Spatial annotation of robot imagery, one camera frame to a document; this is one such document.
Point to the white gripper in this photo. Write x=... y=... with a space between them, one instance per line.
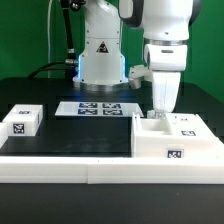
x=165 y=64

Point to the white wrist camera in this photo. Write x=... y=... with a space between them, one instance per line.
x=137 y=74

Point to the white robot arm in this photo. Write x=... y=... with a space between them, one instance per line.
x=134 y=41

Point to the white cabinet body box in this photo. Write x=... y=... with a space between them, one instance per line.
x=150 y=138

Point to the white marker sheet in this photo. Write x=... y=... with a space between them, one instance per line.
x=98 y=109

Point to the small white cabinet top box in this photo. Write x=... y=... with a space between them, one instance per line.
x=24 y=119

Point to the white cabinet door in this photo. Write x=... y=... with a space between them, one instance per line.
x=151 y=114
x=187 y=125

